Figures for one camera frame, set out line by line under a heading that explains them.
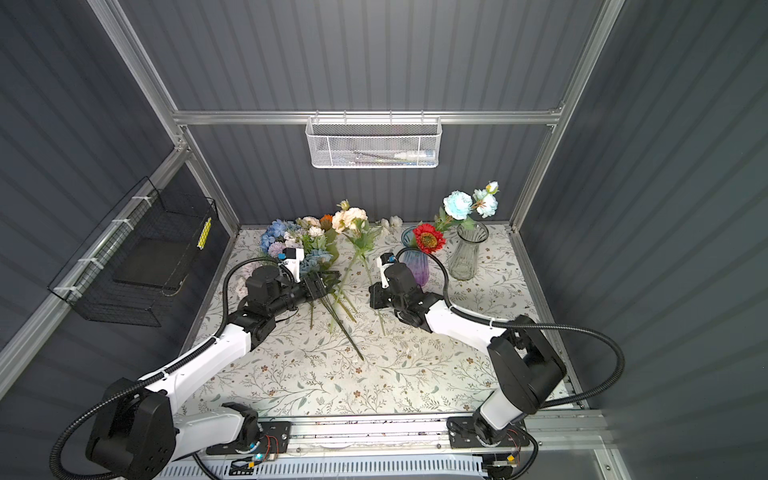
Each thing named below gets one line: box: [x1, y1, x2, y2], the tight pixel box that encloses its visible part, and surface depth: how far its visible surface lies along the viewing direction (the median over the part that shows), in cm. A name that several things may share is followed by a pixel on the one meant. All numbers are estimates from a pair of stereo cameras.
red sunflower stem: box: [412, 223, 446, 254], surface depth 81 cm
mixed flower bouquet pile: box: [260, 200, 377, 276], surface depth 104 cm
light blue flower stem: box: [434, 181, 499, 233], surface depth 77 cm
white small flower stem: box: [375, 215, 404, 235], surface depth 122 cm
